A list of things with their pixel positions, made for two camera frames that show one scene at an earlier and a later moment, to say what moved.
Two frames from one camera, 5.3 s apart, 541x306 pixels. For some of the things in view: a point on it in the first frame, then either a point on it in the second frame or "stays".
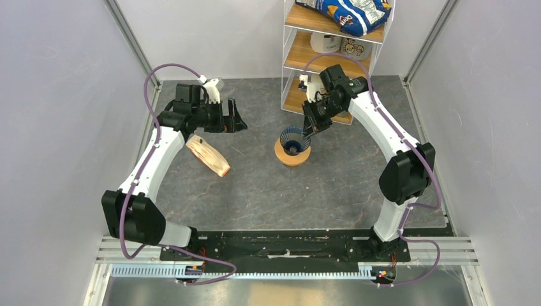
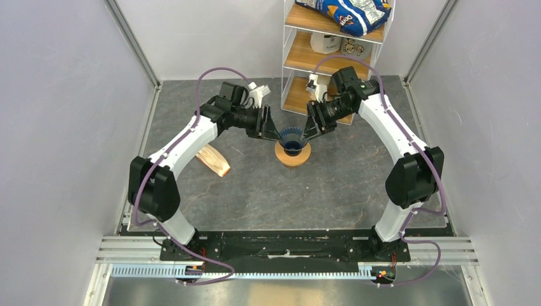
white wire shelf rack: x=312 y=41 stays
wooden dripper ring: x=290 y=159 stays
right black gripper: x=318 y=125 stays
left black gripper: x=227 y=124 -> x=270 y=131
